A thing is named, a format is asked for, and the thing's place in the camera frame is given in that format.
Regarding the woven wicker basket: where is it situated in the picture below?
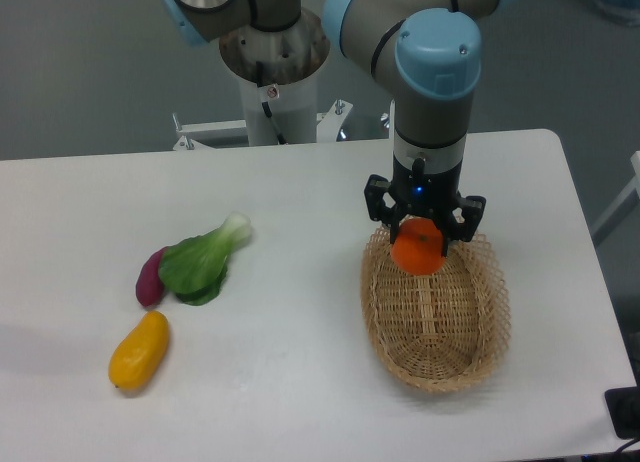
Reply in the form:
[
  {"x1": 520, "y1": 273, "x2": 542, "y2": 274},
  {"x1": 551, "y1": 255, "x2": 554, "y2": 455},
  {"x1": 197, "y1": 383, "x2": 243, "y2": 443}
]
[{"x1": 360, "y1": 226, "x2": 511, "y2": 393}]

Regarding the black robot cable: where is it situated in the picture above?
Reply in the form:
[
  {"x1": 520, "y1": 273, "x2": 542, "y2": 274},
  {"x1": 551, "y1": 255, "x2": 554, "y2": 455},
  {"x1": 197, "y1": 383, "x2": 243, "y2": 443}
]
[{"x1": 255, "y1": 60, "x2": 288, "y2": 146}]

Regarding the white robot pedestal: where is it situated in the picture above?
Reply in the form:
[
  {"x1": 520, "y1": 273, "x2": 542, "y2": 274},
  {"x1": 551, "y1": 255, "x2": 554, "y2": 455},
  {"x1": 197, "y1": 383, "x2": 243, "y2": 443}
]
[{"x1": 219, "y1": 9, "x2": 330, "y2": 146}]

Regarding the green bok choy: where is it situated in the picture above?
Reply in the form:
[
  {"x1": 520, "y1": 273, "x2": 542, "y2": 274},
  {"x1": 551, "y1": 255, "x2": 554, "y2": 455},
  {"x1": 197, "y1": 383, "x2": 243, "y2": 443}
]
[{"x1": 158, "y1": 212, "x2": 252, "y2": 306}]

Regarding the yellow mango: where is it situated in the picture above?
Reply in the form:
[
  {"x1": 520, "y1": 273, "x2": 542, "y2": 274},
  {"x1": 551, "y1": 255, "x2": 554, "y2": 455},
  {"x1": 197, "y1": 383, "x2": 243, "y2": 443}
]
[{"x1": 108, "y1": 310, "x2": 170, "y2": 392}]

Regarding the white frame at right edge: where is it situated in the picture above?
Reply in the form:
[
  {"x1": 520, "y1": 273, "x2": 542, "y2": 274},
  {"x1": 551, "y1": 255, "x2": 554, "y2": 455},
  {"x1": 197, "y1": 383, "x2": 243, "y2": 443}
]
[{"x1": 590, "y1": 151, "x2": 639, "y2": 247}]

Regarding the black device at table edge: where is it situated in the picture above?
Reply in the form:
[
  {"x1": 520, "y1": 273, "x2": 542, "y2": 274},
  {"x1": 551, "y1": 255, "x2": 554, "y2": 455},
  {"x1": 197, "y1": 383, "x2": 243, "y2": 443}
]
[{"x1": 604, "y1": 386, "x2": 639, "y2": 439}]

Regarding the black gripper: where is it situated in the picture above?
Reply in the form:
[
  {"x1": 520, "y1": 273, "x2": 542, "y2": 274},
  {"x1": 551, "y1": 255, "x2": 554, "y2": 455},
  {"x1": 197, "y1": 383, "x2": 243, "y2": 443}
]
[{"x1": 364, "y1": 157, "x2": 486, "y2": 257}]

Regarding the orange fruit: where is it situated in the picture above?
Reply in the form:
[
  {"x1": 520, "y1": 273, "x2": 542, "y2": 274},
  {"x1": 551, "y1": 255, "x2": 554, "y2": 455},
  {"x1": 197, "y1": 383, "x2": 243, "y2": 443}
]
[{"x1": 390, "y1": 218, "x2": 445, "y2": 276}]

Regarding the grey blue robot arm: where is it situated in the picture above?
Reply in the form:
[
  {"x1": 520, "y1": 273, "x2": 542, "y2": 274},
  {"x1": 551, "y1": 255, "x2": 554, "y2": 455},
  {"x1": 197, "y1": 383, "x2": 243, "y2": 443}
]
[{"x1": 162, "y1": 0, "x2": 515, "y2": 252}]

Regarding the white metal base frame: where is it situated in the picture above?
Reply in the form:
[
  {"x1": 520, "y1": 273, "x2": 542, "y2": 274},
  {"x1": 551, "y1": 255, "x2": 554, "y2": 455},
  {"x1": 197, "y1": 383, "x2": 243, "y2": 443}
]
[{"x1": 171, "y1": 98, "x2": 392, "y2": 151}]

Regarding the purple sweet potato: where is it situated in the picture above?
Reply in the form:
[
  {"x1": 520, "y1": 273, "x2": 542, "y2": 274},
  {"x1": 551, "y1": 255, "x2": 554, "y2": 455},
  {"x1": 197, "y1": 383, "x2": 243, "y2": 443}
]
[{"x1": 135, "y1": 247, "x2": 166, "y2": 307}]

